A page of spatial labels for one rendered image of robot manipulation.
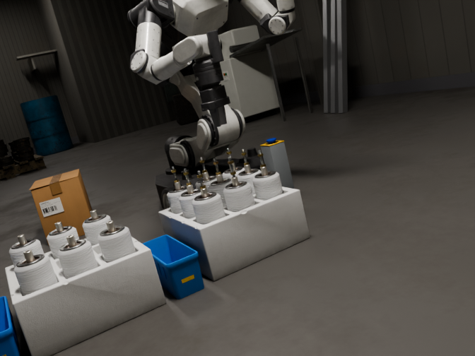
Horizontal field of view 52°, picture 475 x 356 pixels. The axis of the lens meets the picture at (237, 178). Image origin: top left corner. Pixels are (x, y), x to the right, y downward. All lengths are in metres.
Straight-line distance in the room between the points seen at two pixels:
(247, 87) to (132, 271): 4.35
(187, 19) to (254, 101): 3.75
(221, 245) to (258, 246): 0.14
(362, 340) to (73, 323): 0.78
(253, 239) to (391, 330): 0.62
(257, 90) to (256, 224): 4.17
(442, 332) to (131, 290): 0.84
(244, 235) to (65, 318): 0.59
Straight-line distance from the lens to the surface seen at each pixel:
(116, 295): 1.49
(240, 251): 1.61
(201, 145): 2.14
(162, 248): 1.79
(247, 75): 5.66
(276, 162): 1.91
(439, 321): 1.19
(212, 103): 1.56
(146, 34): 1.85
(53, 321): 1.47
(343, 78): 4.69
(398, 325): 1.19
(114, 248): 1.48
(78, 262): 1.47
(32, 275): 1.46
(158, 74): 1.71
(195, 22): 2.01
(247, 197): 1.62
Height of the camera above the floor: 0.63
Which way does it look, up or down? 12 degrees down
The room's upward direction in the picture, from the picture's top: 14 degrees counter-clockwise
